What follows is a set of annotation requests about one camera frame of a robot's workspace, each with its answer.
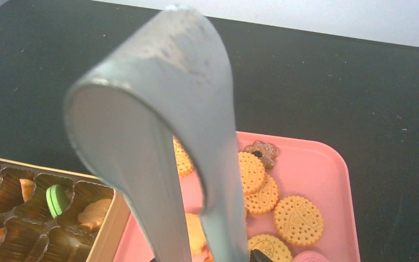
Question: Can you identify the steel tong right blade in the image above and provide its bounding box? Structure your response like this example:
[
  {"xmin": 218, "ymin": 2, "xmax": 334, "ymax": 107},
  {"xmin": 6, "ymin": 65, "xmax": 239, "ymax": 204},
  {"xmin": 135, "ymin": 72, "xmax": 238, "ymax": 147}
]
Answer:
[{"xmin": 86, "ymin": 4, "xmax": 250, "ymax": 262}]

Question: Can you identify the steel tong left blade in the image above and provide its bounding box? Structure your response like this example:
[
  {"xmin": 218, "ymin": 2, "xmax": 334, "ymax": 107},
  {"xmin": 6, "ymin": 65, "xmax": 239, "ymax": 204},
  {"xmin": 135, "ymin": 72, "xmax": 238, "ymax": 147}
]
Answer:
[{"xmin": 63, "ymin": 78, "xmax": 191, "ymax": 261}]

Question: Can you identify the orange round cookie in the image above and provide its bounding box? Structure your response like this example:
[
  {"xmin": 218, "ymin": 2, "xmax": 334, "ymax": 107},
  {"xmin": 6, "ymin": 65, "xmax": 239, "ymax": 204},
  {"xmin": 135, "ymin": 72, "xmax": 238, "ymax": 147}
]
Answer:
[{"xmin": 77, "ymin": 198, "xmax": 112, "ymax": 233}]

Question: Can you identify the green round macaron cookie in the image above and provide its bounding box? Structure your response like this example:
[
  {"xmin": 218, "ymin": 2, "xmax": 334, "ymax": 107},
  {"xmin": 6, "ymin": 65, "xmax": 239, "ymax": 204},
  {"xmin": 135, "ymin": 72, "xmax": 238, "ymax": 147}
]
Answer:
[{"xmin": 46, "ymin": 184, "xmax": 70, "ymax": 218}]

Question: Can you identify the gold cookie tin box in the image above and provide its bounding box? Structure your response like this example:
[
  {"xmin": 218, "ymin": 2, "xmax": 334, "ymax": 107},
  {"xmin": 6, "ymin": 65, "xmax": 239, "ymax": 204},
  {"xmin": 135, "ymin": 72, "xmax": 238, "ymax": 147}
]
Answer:
[{"xmin": 0, "ymin": 158, "xmax": 129, "ymax": 261}]

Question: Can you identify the dark flower sprinkled cookie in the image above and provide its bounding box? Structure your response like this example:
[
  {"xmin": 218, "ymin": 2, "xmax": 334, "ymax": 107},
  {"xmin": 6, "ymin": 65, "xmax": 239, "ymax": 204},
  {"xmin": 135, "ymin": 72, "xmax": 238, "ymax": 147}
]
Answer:
[{"xmin": 243, "ymin": 140, "xmax": 279, "ymax": 169}]

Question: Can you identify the round waffle cookie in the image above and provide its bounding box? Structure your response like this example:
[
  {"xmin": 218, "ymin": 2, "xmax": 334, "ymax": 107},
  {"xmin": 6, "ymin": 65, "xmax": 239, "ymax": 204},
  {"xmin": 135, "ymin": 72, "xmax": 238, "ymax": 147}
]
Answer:
[
  {"xmin": 244, "ymin": 175, "xmax": 279, "ymax": 216},
  {"xmin": 273, "ymin": 195, "xmax": 325, "ymax": 247},
  {"xmin": 238, "ymin": 152, "xmax": 266, "ymax": 195}
]

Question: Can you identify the pink plastic tray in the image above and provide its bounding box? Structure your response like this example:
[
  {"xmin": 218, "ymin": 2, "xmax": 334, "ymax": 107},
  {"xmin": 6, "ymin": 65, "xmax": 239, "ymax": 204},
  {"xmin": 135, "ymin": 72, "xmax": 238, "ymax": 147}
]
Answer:
[{"xmin": 113, "ymin": 131, "xmax": 361, "ymax": 261}]

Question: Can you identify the pink round macaron cookie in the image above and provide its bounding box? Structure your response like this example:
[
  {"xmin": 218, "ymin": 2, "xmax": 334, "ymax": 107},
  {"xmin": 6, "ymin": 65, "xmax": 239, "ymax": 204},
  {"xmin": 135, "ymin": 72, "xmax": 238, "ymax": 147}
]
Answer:
[{"xmin": 292, "ymin": 251, "xmax": 330, "ymax": 262}]

